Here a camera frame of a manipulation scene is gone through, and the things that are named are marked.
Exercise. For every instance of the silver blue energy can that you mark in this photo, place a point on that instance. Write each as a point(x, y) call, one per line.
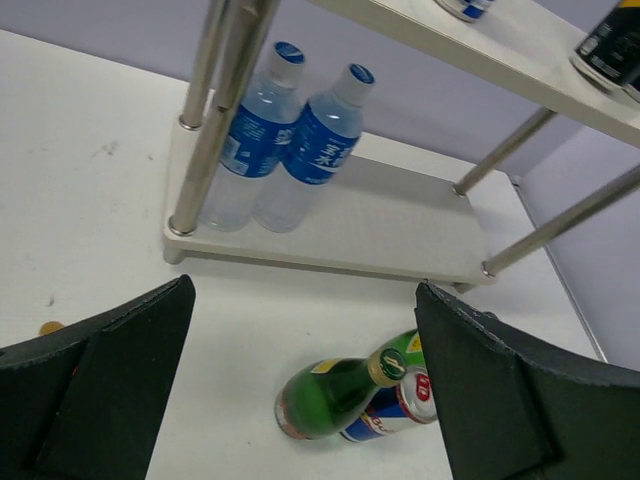
point(466, 10)
point(407, 405)

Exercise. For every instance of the right water bottle blue label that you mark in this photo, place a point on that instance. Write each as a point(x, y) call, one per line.
point(327, 130)

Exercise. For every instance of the water bottle blue label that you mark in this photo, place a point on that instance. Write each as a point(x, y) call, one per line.
point(327, 130)
point(258, 138)

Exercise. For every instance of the left water bottle blue label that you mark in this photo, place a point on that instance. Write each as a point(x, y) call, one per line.
point(258, 138)

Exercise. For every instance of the black yellow can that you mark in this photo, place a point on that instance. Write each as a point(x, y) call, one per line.
point(609, 55)
point(633, 89)

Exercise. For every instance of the small brown coin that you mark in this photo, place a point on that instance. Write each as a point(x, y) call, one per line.
point(50, 327)

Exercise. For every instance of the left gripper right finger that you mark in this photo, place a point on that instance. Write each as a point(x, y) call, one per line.
point(512, 406)

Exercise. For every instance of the white two-tier shelf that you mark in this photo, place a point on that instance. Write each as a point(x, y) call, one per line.
point(392, 212)

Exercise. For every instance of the green glass bottle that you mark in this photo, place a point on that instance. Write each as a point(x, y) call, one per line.
point(408, 344)
point(325, 397)

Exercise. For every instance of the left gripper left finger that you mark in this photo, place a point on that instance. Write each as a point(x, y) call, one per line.
point(87, 401)

